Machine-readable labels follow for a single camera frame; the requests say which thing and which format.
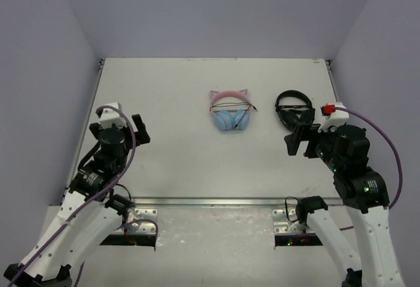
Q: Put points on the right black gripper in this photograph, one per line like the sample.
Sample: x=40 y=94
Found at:
x=309 y=132

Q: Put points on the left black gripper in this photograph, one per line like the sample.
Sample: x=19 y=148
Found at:
x=138 y=127

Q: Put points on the pink blue cat-ear headphones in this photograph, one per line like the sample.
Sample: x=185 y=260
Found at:
x=230 y=116

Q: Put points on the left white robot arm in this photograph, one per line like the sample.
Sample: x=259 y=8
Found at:
x=90 y=210

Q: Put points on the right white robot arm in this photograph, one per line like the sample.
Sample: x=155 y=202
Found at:
x=364 y=194

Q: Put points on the black over-ear headphones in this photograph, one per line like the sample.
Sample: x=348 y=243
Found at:
x=291 y=115

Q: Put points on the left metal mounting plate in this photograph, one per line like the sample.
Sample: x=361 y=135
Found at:
x=142 y=221

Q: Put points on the metal mounting plate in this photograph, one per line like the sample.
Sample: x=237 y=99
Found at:
x=285 y=222
x=142 y=221

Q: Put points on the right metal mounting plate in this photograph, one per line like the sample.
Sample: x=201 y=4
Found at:
x=285 y=222

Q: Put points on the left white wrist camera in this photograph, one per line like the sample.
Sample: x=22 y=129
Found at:
x=108 y=118

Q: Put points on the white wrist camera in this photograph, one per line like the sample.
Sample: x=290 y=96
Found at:
x=108 y=118
x=334 y=117

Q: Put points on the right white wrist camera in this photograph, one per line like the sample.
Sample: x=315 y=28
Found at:
x=334 y=117

